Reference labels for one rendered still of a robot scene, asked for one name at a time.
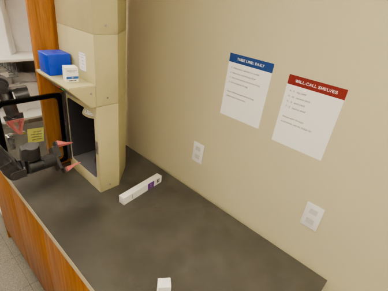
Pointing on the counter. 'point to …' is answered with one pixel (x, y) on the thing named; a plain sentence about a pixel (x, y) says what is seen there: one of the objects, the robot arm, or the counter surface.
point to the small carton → (70, 73)
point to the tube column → (92, 15)
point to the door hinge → (66, 123)
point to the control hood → (75, 88)
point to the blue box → (53, 61)
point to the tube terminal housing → (101, 99)
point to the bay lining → (80, 129)
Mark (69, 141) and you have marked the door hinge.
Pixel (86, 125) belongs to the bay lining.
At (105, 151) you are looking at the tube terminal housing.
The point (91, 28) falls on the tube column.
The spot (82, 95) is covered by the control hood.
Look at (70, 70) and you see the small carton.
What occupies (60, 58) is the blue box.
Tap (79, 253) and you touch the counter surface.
